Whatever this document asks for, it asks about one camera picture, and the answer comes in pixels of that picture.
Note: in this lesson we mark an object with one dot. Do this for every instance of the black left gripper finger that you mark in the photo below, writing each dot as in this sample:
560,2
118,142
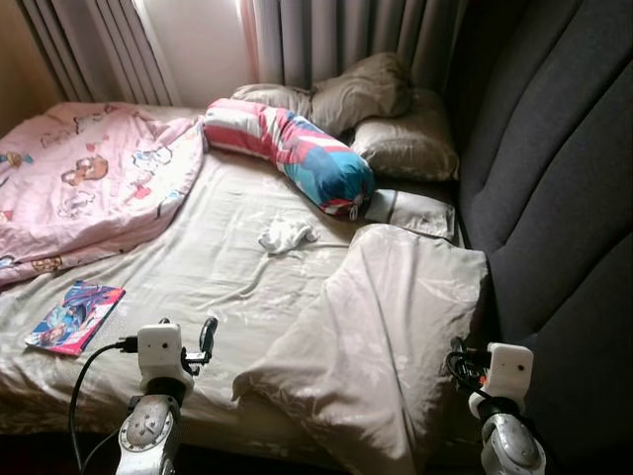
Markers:
209,334

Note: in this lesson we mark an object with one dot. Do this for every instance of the colourful comic book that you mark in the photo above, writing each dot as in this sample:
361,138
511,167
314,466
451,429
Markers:
74,319

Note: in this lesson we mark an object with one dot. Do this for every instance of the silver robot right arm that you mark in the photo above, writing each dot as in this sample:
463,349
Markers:
512,450

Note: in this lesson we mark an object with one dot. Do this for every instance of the beige bed sheet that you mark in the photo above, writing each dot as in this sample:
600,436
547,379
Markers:
198,267

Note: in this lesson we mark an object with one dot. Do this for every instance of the crumpled white sock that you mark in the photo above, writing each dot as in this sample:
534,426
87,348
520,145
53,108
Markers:
285,237

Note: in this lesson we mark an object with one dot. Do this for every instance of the pink cartoon print blanket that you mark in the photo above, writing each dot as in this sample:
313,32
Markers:
89,188

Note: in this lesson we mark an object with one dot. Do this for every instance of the red white blue bolster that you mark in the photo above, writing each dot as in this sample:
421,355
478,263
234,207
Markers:
297,148

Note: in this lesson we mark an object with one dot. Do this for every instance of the flat grey pillowcase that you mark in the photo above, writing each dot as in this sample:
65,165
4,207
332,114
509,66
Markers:
415,213

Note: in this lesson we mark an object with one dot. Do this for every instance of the small brown pillow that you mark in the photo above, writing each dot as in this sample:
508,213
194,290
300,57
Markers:
272,97

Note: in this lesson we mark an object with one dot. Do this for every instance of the beige pillow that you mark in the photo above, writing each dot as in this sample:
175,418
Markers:
410,143

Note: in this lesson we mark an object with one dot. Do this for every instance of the large brown pillow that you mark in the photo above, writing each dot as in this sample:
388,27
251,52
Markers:
361,94

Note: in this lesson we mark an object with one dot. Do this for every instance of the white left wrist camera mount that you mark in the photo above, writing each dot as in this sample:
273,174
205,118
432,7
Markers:
160,351

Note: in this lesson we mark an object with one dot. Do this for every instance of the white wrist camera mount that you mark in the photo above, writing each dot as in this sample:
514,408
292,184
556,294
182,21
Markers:
509,371
160,351

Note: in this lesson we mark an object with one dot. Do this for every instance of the dark grey upholstered bed frame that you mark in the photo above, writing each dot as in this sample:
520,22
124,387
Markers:
564,198

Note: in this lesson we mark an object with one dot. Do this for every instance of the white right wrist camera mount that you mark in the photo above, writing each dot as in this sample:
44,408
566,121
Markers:
509,371

